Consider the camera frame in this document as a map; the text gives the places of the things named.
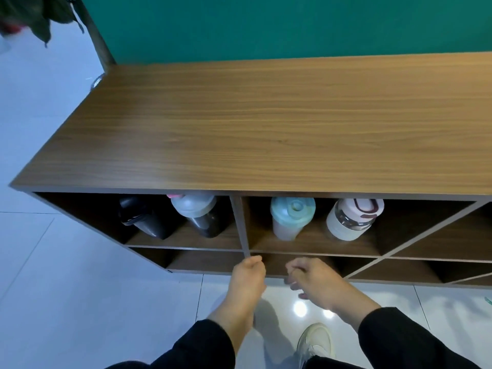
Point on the person's right hand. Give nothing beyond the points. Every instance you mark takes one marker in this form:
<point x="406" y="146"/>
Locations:
<point x="319" y="282"/>

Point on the person's left hand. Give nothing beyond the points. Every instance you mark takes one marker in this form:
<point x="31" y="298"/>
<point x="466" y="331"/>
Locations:
<point x="248" y="282"/>

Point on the person's right fingers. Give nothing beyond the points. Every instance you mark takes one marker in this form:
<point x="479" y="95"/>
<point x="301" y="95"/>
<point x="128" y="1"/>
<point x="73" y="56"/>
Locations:
<point x="296" y="276"/>

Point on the person's left fingers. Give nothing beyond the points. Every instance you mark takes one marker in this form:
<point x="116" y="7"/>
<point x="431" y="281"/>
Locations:
<point x="251" y="262"/>

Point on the person's right forearm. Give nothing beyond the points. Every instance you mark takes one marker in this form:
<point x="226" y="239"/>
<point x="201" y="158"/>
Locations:
<point x="388" y="334"/>

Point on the person's left forearm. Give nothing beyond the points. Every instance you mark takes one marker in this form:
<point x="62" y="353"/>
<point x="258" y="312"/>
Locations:
<point x="215" y="334"/>

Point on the teal lid shaker bottle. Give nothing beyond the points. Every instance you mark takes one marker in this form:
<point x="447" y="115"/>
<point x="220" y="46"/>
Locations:
<point x="289" y="219"/>

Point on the white sneaker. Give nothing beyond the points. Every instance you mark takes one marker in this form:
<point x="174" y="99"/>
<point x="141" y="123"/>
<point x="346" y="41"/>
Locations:
<point x="316" y="340"/>

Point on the grey lid dark bottle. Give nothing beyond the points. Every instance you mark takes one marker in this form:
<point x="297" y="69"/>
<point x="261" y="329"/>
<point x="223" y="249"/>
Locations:
<point x="200" y="215"/>

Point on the white sleeved glass bottle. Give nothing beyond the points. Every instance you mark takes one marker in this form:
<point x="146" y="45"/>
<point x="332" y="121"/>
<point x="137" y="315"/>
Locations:
<point x="351" y="219"/>

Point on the black shaker bottle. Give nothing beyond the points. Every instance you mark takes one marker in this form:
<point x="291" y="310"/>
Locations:
<point x="143" y="219"/>

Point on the wooden shelf cabinet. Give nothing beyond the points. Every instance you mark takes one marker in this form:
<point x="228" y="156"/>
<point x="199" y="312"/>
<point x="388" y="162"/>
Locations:
<point x="269" y="126"/>

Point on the green leafy plant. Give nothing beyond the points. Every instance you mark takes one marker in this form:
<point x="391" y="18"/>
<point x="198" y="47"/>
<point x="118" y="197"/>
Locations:
<point x="34" y="13"/>

